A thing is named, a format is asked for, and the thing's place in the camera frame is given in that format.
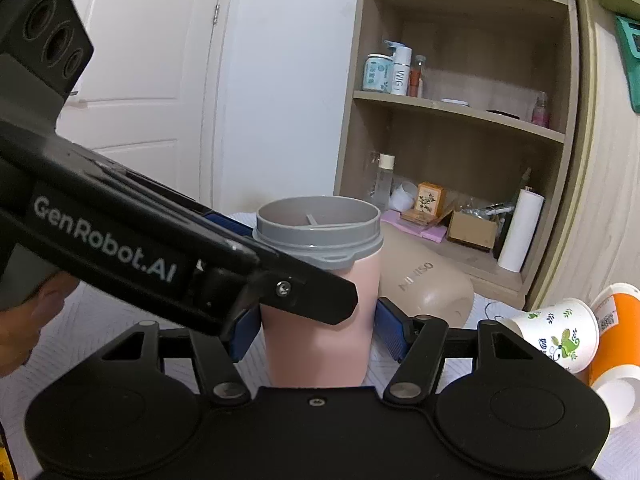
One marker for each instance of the white door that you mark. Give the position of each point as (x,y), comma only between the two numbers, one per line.
(145,60)

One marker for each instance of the clear bottle beige cap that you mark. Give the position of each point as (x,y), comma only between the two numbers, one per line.
(384,182)

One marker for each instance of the small pink bottle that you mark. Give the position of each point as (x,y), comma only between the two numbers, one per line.
(540,112)

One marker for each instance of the clear plastic packaging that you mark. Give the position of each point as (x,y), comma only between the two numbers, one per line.
(480,206)

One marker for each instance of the white quilted mat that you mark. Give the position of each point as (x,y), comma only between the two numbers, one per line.
(100,305)

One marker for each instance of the wooden shelf unit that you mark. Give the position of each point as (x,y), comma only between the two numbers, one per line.
(500,25)

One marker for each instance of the pink flat box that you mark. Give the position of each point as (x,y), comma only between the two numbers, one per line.
(435,232)

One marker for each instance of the orange paper cup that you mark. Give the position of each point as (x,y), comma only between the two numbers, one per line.
(620,350)

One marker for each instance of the brown cardboard box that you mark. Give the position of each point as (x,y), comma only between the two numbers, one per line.
(472,232)

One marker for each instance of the white pump bottle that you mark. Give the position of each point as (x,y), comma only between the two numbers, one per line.
(401,74)

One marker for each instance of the small white cup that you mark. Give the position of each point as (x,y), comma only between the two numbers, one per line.
(404,197)

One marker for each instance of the small orange flower-print box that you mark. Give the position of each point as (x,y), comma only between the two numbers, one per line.
(430,197)

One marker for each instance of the flat white lid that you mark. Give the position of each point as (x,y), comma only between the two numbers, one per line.
(455,102)

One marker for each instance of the person's left hand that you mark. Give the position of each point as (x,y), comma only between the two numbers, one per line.
(35,320)

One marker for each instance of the pink cup with grey lid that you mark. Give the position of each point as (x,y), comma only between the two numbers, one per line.
(320,340)

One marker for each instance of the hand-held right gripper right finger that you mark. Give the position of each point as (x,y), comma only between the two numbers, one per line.
(389,329)

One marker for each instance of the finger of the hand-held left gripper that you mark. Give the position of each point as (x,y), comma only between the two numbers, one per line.
(227,223)
(300,290)

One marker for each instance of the white paper roll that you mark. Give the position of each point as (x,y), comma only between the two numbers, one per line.
(520,230)

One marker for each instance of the white jar teal label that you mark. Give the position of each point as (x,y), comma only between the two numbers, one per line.
(376,75)

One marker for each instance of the teal box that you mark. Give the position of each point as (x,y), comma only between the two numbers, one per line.
(631,60)

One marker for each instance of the small red bottle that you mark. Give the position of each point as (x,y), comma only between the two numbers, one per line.
(416,80)

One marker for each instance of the white paper cup green print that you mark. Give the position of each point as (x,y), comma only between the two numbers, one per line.
(550,330)

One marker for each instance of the beige plastic device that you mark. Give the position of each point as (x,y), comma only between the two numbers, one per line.
(430,285)

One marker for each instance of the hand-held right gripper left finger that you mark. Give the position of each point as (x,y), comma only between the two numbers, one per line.
(243,336)

